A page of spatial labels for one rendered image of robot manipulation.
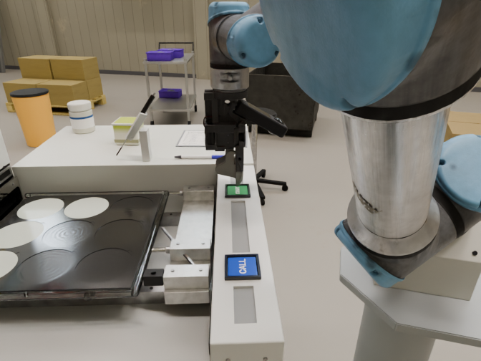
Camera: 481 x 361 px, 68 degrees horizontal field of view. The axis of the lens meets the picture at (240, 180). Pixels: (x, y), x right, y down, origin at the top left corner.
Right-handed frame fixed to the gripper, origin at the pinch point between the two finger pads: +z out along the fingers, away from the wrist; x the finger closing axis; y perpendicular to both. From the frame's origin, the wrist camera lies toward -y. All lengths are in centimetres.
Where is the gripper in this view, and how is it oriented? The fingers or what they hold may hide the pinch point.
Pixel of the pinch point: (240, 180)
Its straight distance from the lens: 78.8
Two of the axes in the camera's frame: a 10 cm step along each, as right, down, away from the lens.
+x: 0.4, 4.4, -9.0
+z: 0.0, 9.0, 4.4
